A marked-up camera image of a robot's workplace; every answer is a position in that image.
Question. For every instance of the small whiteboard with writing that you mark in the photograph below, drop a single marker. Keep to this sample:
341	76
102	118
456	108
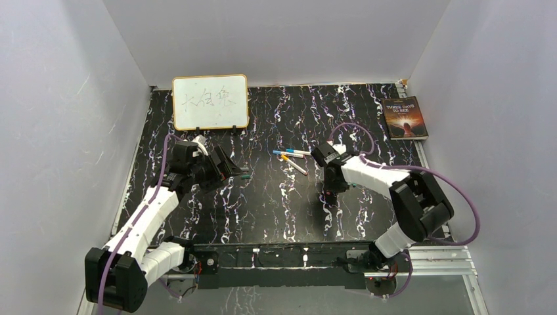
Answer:
210	102

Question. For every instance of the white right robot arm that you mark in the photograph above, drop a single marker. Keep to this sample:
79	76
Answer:
419	203

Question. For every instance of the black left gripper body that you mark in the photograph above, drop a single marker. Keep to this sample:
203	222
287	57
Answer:
205	173

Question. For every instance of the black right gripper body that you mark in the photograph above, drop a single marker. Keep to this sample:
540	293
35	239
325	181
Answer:
335	186

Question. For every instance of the light blue capped marker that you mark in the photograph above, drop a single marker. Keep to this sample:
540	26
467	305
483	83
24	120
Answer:
301	152

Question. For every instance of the aluminium frame rail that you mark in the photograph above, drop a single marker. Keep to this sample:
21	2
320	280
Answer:
154	263

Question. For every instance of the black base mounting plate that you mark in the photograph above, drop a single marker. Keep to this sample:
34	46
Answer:
278	265

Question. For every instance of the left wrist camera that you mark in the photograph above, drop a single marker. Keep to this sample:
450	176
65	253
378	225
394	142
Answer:
200	142

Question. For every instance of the yellow capped marker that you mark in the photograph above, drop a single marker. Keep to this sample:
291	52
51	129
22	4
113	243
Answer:
294	165

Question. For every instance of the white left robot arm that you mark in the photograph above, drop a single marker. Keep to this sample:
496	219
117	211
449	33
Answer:
119	273

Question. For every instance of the dark paperback book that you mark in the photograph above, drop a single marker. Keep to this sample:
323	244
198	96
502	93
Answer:
404	119

